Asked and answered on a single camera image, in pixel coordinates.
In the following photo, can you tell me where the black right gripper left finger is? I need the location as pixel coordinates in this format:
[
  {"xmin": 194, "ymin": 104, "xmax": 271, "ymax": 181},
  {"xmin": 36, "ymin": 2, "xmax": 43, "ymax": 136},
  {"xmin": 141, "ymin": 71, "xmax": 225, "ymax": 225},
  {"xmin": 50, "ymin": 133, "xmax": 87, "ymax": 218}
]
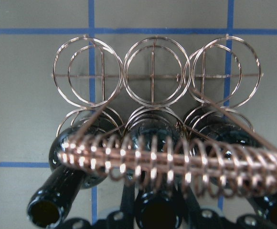
[{"xmin": 120, "ymin": 185, "xmax": 135, "ymax": 222}]

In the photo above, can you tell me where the copper wire bottle basket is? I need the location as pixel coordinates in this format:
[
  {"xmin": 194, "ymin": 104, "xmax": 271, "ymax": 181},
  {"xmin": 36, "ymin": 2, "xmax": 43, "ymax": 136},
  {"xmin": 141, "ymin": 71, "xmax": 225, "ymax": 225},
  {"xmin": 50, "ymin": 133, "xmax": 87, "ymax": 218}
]
[{"xmin": 56, "ymin": 40, "xmax": 277, "ymax": 198}]

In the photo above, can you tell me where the dark wine bottle three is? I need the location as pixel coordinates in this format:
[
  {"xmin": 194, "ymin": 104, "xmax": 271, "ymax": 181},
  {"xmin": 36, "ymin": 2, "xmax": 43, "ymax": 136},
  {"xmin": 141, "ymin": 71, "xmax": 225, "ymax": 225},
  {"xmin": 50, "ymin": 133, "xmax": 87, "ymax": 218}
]
[{"xmin": 186, "ymin": 116, "xmax": 277, "ymax": 226}]

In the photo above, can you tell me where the dark wine bottle two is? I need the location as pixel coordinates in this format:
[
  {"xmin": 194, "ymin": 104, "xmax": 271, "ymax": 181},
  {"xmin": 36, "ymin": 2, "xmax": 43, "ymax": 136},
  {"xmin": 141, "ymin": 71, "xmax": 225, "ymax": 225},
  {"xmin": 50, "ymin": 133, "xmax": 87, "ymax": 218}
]
[{"xmin": 127, "ymin": 117, "xmax": 182, "ymax": 229}]

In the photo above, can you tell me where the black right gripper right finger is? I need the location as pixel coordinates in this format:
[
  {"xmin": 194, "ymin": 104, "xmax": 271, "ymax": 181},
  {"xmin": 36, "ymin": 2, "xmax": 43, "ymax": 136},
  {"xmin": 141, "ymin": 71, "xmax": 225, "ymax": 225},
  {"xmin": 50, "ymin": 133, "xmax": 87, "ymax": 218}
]
[{"xmin": 183, "ymin": 188, "xmax": 201, "ymax": 219}]

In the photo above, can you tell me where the dark wine bottle one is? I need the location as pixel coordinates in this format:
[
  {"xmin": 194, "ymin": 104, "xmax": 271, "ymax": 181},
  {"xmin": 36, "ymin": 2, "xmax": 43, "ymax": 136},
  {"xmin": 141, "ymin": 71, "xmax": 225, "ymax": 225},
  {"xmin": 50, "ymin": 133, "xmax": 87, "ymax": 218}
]
[{"xmin": 26, "ymin": 125, "xmax": 120, "ymax": 227}]

